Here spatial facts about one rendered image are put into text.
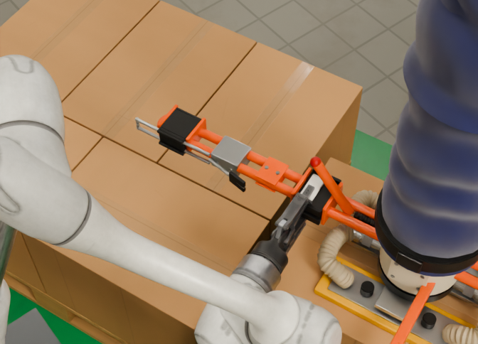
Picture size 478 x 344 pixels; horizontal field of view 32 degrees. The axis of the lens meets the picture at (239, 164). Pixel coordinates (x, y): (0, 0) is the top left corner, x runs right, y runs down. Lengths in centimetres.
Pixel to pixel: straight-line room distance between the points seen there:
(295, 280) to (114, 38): 134
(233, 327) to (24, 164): 57
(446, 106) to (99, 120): 158
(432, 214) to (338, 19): 232
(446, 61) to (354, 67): 234
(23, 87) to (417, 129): 62
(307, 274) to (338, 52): 187
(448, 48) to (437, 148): 22
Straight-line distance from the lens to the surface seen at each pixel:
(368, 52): 357
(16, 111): 127
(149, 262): 137
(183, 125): 186
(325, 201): 174
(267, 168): 179
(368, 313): 177
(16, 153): 120
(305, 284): 180
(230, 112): 260
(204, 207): 239
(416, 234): 151
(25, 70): 135
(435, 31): 116
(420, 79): 125
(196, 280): 138
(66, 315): 281
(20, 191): 119
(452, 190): 140
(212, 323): 157
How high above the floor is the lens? 254
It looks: 54 degrees down
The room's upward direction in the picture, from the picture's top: 1 degrees counter-clockwise
